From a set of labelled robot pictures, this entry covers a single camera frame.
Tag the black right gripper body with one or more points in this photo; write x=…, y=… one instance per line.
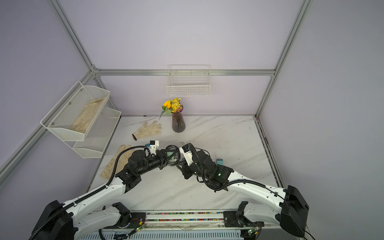
x=190, y=170

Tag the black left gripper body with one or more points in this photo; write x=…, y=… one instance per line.
x=154, y=162

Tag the clear pouch with black zipper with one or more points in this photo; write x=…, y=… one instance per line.
x=173, y=155

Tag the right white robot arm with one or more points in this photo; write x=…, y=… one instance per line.
x=287, y=206

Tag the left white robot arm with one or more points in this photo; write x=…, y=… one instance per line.
x=75, y=218

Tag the cream knit work glove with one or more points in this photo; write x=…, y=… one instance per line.
x=147, y=130

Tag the lower white mesh shelf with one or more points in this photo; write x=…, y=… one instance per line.
x=99, y=135

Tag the white mesh shelf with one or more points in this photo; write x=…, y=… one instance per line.
x=99, y=135
x=64, y=118

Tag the dark ribbed glass vase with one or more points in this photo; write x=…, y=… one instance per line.
x=178, y=123

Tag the yellow flower bouquet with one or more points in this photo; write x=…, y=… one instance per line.
x=172, y=107

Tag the beige glove in shelf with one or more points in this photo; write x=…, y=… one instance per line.
x=83, y=121

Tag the upper white mesh shelf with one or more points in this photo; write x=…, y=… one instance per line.
x=64, y=118

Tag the teal wall charger plug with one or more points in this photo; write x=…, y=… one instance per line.
x=220, y=162

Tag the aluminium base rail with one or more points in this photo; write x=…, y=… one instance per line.
x=246, y=216

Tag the white wire wall basket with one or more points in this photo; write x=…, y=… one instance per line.
x=188, y=80

